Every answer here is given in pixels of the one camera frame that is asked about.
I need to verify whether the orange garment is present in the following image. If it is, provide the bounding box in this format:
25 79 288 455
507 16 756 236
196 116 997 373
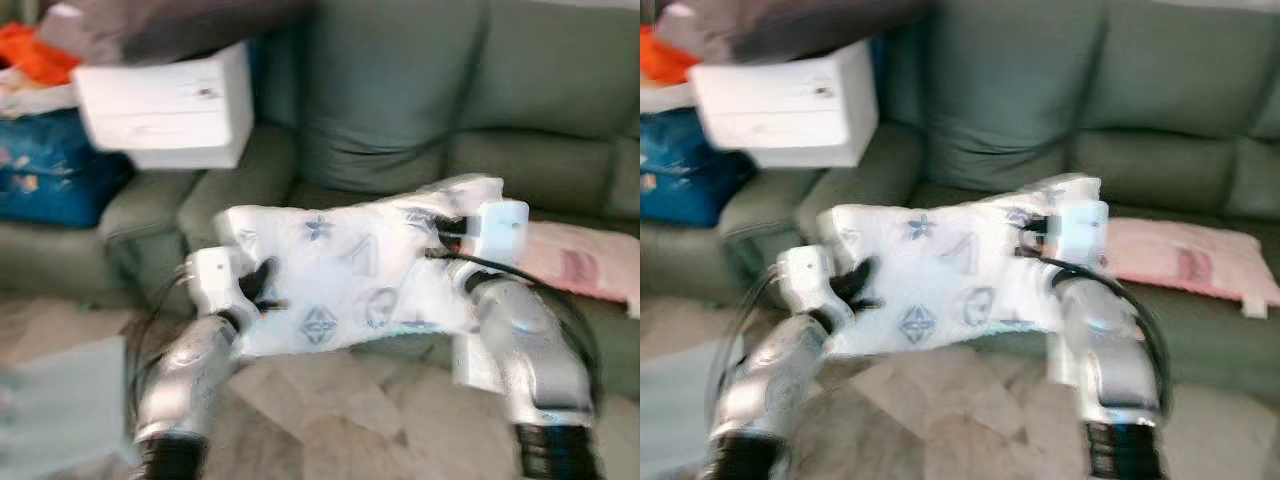
640 24 702 87
0 21 82 87

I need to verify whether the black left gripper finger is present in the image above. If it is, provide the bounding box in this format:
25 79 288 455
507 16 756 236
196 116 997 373
850 257 881 307
256 257 284 307

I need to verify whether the white box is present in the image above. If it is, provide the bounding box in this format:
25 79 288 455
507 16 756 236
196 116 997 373
74 41 255 170
689 39 880 170

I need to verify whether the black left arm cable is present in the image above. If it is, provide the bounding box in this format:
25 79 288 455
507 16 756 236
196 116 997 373
705 262 786 401
128 262 193 401

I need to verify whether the white patterned pillow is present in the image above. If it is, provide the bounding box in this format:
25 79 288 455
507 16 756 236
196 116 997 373
819 172 1102 359
214 174 507 359

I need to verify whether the pink pillow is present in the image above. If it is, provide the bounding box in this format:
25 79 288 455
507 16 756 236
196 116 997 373
1099 216 1280 320
514 221 641 320

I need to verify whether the green leather sofa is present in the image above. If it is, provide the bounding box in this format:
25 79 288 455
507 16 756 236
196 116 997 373
640 0 1280 403
0 0 641 403

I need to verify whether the dark grey garment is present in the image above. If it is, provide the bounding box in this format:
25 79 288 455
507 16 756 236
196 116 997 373
37 0 312 67
654 0 932 67

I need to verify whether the blue suitcase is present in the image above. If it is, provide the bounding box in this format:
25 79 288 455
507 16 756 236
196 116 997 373
0 107 133 230
640 107 757 230

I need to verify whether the white garment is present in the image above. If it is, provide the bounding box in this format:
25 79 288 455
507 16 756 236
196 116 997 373
640 79 702 114
0 67 82 120

